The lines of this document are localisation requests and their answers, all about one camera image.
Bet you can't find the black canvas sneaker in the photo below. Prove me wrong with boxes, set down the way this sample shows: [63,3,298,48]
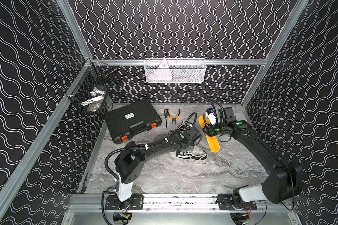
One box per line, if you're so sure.
[169,146,208,163]
[177,121,192,130]

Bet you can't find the orange insole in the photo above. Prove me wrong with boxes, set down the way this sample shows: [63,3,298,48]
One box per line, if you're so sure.
[199,116,220,153]

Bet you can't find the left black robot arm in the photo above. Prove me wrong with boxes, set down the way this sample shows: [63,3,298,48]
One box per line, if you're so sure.
[104,112,202,202]

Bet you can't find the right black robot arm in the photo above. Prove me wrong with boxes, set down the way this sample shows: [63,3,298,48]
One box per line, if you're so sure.
[203,97,304,208]

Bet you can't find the yellow black screwdriver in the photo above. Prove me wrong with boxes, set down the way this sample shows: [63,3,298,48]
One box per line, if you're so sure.
[164,109,168,129]

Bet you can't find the black plastic tool case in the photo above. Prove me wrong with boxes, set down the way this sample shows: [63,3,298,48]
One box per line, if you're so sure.
[105,99,162,144]

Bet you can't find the pink triangle card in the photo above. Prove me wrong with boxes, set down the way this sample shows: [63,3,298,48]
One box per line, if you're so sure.
[158,59,169,69]

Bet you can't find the white items in black basket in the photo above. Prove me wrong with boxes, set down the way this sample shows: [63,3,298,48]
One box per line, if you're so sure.
[80,87,107,113]

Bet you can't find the orange handled pliers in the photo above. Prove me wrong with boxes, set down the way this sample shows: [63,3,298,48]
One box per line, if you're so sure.
[168,109,181,124]

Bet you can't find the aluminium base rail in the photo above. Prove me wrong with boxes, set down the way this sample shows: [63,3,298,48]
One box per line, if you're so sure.
[105,193,258,212]

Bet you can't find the white wire wall basket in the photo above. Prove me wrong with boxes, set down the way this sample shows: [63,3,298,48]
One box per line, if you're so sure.
[144,58,207,83]

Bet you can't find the black wire wall basket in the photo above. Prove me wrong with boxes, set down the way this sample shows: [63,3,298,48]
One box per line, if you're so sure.
[69,61,118,114]

